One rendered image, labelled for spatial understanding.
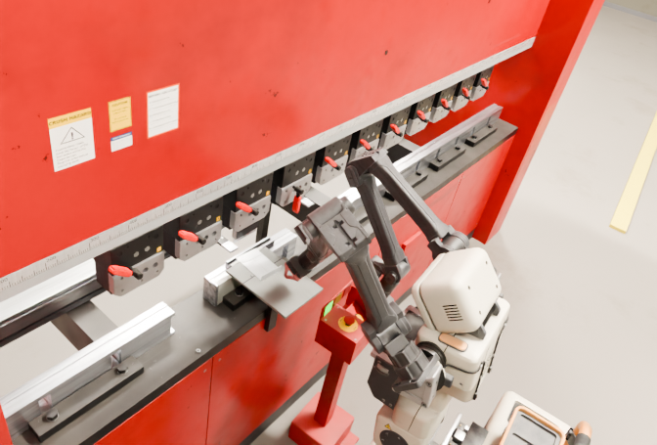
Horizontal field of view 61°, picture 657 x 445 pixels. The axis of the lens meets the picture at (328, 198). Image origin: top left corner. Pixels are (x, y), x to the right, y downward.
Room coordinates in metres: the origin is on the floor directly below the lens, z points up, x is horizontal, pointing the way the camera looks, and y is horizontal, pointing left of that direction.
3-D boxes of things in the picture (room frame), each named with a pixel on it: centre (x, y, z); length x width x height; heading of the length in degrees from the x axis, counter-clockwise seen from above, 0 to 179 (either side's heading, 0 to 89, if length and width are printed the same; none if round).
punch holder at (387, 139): (2.02, -0.17, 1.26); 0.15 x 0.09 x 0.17; 148
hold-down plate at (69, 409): (0.83, 0.51, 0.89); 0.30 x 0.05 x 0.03; 148
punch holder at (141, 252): (1.01, 0.46, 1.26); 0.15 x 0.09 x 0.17; 148
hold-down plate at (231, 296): (1.37, 0.17, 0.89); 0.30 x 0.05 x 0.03; 148
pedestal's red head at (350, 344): (1.42, -0.18, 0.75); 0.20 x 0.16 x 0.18; 152
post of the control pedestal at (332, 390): (1.42, -0.18, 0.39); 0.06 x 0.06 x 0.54; 62
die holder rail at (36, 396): (0.90, 0.53, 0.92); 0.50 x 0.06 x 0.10; 148
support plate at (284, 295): (1.29, 0.11, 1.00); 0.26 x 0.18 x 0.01; 58
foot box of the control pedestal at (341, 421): (1.40, -0.20, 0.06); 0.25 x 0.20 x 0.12; 62
